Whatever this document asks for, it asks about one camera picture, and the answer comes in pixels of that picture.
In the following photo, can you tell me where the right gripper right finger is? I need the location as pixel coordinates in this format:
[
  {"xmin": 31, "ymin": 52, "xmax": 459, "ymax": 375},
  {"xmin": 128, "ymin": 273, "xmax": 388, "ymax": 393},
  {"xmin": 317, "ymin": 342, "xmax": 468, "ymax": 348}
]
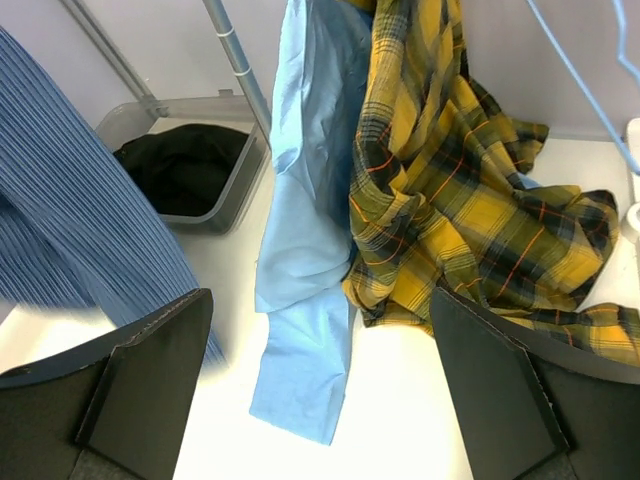
[{"xmin": 430, "ymin": 288, "xmax": 570, "ymax": 479}]

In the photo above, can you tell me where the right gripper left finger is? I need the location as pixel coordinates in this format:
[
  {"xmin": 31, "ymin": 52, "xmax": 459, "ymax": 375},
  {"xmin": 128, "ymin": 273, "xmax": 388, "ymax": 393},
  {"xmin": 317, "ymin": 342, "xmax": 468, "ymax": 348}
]
[{"xmin": 74, "ymin": 289, "xmax": 213, "ymax": 479}]

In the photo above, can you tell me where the dark blue checked shirt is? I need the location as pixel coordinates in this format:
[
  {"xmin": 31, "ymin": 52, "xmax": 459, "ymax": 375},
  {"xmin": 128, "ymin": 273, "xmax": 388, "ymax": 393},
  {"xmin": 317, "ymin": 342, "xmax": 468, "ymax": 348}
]
[{"xmin": 0, "ymin": 24, "xmax": 231, "ymax": 371}]

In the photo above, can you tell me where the black shirt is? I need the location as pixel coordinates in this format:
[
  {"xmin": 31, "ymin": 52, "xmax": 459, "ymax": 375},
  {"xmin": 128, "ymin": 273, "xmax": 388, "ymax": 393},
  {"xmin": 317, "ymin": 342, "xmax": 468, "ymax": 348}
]
[{"xmin": 113, "ymin": 123, "xmax": 248, "ymax": 217}]

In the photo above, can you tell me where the blue hanger for checked shirt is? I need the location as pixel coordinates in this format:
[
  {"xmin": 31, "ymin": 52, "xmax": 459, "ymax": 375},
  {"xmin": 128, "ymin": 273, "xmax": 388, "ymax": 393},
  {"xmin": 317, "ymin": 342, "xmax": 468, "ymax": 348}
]
[{"xmin": 527, "ymin": 1, "xmax": 639, "ymax": 174}]

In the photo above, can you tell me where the yellow plaid shirt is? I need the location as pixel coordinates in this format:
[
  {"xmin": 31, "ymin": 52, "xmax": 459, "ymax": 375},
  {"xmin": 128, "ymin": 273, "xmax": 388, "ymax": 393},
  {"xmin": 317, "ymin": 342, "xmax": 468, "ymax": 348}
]
[{"xmin": 343, "ymin": 1, "xmax": 639, "ymax": 365}]

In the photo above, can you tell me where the light blue shirt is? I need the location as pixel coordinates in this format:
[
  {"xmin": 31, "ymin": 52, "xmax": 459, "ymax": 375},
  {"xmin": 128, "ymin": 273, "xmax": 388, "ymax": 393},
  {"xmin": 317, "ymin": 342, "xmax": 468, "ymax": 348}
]
[{"xmin": 250, "ymin": 1, "xmax": 372, "ymax": 445}]

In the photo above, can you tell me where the metal clothes rack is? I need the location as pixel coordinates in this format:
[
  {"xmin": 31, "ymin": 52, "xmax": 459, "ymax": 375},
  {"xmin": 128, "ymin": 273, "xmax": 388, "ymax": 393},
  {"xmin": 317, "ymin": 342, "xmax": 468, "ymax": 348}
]
[{"xmin": 204, "ymin": 1, "xmax": 639, "ymax": 242}]

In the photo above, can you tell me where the clear plastic storage bin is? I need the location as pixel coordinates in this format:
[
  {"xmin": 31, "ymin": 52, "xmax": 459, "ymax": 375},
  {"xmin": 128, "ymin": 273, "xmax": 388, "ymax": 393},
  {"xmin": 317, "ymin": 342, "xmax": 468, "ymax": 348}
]
[{"xmin": 96, "ymin": 94, "xmax": 267, "ymax": 235}]

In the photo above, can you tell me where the left aluminium frame post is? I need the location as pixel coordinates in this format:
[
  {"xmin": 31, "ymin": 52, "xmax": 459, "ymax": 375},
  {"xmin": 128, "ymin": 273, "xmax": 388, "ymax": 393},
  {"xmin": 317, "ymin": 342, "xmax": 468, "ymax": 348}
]
[{"xmin": 60, "ymin": 0, "xmax": 167, "ymax": 120}]

